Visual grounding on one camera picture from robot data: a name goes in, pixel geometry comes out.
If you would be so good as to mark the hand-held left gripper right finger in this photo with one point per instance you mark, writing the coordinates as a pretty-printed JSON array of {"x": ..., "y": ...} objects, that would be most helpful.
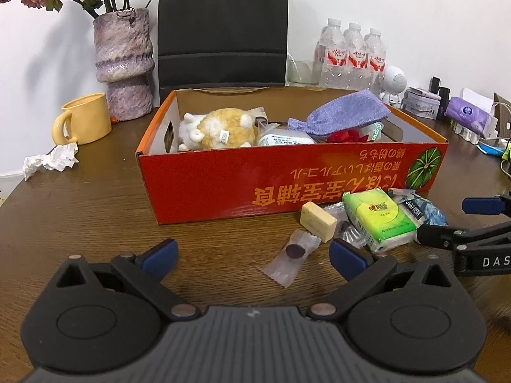
[{"x": 347, "y": 257}]

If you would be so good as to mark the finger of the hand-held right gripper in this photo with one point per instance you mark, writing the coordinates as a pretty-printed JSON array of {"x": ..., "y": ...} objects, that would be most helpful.
[
  {"x": 483, "y": 206},
  {"x": 435, "y": 234}
]

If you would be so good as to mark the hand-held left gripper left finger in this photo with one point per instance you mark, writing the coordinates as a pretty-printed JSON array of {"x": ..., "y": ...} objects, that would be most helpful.
[{"x": 161, "y": 257}]

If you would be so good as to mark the blue snack packet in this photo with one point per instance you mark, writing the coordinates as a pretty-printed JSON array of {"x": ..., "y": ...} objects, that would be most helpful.
[{"x": 429, "y": 211}]

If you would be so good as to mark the foil candy wrapper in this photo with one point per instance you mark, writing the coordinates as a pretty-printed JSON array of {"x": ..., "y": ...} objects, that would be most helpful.
[{"x": 351, "y": 233}]

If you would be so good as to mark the pale yellow block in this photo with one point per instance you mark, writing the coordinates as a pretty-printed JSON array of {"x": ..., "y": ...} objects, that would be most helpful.
[{"x": 317, "y": 221}]

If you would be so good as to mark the clear wrapper with dark candy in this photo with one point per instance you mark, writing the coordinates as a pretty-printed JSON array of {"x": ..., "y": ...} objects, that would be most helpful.
[{"x": 295, "y": 250}]

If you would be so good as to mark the green tissue pack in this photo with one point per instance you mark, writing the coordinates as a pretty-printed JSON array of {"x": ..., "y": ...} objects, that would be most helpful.
[{"x": 379, "y": 215}]

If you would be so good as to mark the red cardboard box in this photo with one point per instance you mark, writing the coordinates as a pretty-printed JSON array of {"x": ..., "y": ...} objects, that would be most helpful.
[{"x": 239, "y": 183}]

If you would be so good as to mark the red rose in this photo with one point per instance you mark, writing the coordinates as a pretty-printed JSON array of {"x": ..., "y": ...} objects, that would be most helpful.
[{"x": 343, "y": 135}]

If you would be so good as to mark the iridescent plastic wrap bundle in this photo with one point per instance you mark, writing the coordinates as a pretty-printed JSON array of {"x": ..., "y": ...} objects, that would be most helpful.
[{"x": 373, "y": 129}]

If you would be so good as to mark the white bottle pack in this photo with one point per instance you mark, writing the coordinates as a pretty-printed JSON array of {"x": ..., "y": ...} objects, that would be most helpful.
[{"x": 279, "y": 139}]

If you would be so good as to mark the yellow and white plush toy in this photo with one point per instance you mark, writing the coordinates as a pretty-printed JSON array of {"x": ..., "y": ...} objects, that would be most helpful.
[{"x": 223, "y": 127}]

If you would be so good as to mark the white charger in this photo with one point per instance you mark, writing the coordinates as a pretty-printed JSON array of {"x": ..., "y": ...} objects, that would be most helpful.
[{"x": 490, "y": 127}]

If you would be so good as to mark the brown cardboard stand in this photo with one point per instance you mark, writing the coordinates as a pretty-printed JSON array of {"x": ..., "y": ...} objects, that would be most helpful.
[{"x": 504, "y": 115}]

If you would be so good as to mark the purple tissue pack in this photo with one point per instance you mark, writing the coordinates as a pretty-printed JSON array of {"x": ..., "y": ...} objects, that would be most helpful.
[{"x": 467, "y": 113}]

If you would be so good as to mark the small black box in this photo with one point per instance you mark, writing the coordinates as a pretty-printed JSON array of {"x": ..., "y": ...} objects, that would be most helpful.
[{"x": 444, "y": 101}]

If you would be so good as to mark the patterned tin box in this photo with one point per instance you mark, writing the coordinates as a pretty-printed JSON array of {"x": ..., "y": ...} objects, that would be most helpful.
[{"x": 421, "y": 103}]

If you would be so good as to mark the small crumpled white tissue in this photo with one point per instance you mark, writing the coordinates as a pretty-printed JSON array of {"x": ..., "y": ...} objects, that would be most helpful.
[{"x": 52, "y": 161}]

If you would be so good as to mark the white robot figure speaker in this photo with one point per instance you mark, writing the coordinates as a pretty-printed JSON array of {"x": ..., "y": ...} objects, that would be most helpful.
[{"x": 393, "y": 81}]

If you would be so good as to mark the yellow mug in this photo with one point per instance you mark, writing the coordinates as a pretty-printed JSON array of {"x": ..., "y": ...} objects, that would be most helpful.
[{"x": 90, "y": 121}]

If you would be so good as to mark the clear water bottle red label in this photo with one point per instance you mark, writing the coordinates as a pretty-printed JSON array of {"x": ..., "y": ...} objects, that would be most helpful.
[
  {"x": 331, "y": 56},
  {"x": 356, "y": 58},
  {"x": 376, "y": 60}
]

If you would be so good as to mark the clear drinking glass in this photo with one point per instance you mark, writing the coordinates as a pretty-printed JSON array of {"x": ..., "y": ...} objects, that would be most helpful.
[{"x": 301, "y": 72}]

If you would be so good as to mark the purple ceramic vase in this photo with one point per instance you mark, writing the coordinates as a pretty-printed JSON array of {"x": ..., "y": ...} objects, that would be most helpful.
[{"x": 123, "y": 60}]

